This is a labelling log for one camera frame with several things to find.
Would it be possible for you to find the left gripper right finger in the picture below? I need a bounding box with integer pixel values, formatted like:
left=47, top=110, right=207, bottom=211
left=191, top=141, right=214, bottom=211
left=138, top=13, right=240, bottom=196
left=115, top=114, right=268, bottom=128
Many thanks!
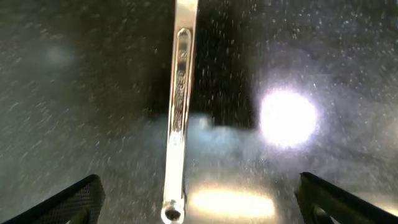
left=294, top=171, right=398, bottom=224

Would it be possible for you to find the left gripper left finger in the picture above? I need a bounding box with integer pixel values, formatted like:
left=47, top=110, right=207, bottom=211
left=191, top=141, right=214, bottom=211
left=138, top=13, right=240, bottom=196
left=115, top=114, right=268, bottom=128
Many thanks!
left=0, top=174, right=106, bottom=224

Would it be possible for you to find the wrench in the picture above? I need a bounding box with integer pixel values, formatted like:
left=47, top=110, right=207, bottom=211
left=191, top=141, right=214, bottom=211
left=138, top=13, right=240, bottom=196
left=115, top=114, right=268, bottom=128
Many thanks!
left=160, top=0, right=200, bottom=224

